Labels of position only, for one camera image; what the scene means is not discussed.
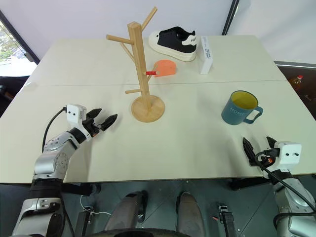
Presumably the white rectangular box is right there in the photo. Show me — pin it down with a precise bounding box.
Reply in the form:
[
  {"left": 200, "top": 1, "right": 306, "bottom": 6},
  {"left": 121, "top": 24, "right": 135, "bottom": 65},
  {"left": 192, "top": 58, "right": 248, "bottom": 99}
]
[{"left": 199, "top": 35, "right": 214, "bottom": 76}]

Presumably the dark rounded robot torso edge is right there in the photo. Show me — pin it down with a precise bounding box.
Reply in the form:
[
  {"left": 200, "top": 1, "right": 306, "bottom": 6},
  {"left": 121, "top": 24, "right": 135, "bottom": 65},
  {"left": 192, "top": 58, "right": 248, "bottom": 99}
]
[{"left": 91, "top": 229, "right": 238, "bottom": 237}]

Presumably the dark vertical post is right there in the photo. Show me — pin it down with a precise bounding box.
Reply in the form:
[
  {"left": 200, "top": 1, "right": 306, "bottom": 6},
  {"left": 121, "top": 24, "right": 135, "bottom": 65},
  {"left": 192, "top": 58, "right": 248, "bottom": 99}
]
[{"left": 221, "top": 0, "right": 240, "bottom": 36}]

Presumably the black table frame bracket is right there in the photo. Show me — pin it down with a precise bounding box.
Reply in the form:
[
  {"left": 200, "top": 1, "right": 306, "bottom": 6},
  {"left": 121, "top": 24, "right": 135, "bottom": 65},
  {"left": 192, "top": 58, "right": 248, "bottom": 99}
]
[
  {"left": 60, "top": 183, "right": 102, "bottom": 197},
  {"left": 229, "top": 176, "right": 272, "bottom": 191}
]

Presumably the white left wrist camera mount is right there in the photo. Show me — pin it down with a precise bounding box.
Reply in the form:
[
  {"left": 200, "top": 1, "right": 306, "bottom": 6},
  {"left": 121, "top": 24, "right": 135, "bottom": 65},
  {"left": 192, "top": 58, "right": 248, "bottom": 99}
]
[{"left": 66, "top": 104, "right": 87, "bottom": 130}]

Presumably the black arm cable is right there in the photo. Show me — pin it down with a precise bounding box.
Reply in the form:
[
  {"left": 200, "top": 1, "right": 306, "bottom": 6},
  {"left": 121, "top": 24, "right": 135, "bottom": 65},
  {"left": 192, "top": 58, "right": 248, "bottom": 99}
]
[
  {"left": 41, "top": 106, "right": 68, "bottom": 153},
  {"left": 254, "top": 151, "right": 316, "bottom": 208}
]

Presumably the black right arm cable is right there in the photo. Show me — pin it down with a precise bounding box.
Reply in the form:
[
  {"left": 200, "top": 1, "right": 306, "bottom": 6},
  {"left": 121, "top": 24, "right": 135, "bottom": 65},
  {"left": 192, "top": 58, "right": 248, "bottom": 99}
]
[{"left": 254, "top": 151, "right": 316, "bottom": 208}]

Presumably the bottle with red cap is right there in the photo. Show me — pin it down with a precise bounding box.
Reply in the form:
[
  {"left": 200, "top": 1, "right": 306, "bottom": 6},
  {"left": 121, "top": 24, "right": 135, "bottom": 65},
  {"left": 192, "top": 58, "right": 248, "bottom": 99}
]
[{"left": 288, "top": 75, "right": 305, "bottom": 87}]

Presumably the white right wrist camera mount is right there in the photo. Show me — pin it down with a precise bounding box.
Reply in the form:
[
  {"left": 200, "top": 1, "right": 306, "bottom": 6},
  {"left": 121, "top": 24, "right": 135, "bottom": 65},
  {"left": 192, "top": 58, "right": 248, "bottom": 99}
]
[{"left": 274, "top": 141, "right": 303, "bottom": 165}]

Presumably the blue mug with yellow inside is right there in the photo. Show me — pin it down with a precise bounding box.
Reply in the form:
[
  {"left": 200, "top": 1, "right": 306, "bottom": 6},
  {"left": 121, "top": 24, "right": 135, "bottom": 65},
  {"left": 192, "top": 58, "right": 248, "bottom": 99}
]
[{"left": 221, "top": 90, "right": 264, "bottom": 126}]

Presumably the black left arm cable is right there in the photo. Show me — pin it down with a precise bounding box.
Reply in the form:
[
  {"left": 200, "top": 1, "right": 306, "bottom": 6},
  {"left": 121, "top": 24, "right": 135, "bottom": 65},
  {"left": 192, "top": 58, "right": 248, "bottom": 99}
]
[{"left": 41, "top": 106, "right": 68, "bottom": 153}]

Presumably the wooden mug tree stand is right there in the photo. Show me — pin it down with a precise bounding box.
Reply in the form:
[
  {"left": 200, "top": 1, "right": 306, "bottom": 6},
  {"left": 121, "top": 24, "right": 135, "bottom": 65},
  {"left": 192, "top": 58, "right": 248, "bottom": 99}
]
[{"left": 106, "top": 6, "right": 165, "bottom": 123}]

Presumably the black and white sneaker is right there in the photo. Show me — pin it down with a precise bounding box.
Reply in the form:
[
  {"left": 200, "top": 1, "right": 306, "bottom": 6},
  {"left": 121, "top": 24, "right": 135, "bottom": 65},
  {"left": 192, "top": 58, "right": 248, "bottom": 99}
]
[{"left": 148, "top": 26, "right": 198, "bottom": 62}]

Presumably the thin white floor cable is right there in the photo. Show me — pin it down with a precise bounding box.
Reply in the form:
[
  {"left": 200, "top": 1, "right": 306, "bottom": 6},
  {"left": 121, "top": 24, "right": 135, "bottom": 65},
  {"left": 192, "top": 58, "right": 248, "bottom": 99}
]
[{"left": 79, "top": 195, "right": 112, "bottom": 216}]

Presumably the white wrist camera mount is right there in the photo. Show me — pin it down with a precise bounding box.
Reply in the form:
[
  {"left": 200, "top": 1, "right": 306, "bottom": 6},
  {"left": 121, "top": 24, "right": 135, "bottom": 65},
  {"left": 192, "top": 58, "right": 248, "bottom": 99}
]
[
  {"left": 66, "top": 104, "right": 87, "bottom": 130},
  {"left": 274, "top": 141, "right": 303, "bottom": 165}
]

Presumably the black floor stand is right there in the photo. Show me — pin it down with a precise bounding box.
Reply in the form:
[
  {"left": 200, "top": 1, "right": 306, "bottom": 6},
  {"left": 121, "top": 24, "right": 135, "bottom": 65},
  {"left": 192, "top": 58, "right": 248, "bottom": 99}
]
[
  {"left": 212, "top": 201, "right": 238, "bottom": 237},
  {"left": 74, "top": 204, "right": 95, "bottom": 237}
]

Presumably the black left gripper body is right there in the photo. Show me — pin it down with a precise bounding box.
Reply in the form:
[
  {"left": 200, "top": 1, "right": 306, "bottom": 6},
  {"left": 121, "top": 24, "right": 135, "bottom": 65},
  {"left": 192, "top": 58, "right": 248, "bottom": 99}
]
[{"left": 82, "top": 117, "right": 103, "bottom": 138}]

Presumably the dark window frame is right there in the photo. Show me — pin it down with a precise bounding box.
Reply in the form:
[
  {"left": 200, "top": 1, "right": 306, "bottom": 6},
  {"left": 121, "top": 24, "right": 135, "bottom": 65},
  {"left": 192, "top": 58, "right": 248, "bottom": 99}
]
[{"left": 0, "top": 9, "right": 40, "bottom": 65}]

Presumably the grey rounded robot leg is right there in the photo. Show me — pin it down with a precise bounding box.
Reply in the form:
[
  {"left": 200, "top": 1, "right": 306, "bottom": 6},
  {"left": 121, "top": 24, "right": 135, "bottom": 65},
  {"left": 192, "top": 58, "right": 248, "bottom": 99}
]
[
  {"left": 104, "top": 190, "right": 149, "bottom": 233},
  {"left": 175, "top": 192, "right": 205, "bottom": 234}
]

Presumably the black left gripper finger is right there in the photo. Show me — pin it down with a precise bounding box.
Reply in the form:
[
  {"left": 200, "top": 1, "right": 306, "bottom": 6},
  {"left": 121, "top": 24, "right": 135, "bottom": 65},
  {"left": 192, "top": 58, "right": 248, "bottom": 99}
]
[
  {"left": 99, "top": 114, "right": 119, "bottom": 132},
  {"left": 86, "top": 108, "right": 103, "bottom": 119}
]

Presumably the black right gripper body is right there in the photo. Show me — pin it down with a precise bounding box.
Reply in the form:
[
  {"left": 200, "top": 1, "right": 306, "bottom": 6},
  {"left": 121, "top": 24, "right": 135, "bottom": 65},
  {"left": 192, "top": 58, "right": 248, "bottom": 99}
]
[{"left": 248, "top": 147, "right": 281, "bottom": 170}]

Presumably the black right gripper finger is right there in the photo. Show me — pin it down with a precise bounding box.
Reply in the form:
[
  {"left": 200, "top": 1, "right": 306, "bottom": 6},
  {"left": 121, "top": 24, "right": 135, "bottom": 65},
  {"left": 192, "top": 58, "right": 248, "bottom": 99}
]
[
  {"left": 242, "top": 137, "right": 256, "bottom": 161},
  {"left": 266, "top": 136, "right": 278, "bottom": 150}
]

